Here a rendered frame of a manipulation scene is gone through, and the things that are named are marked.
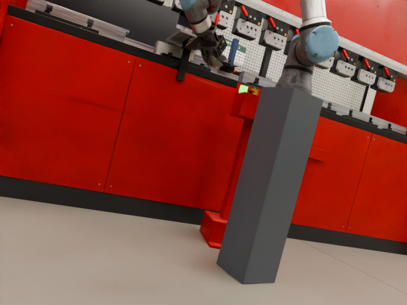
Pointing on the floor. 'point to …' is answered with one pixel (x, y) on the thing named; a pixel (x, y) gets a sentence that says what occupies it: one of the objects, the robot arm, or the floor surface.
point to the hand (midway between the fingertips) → (216, 66)
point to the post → (265, 62)
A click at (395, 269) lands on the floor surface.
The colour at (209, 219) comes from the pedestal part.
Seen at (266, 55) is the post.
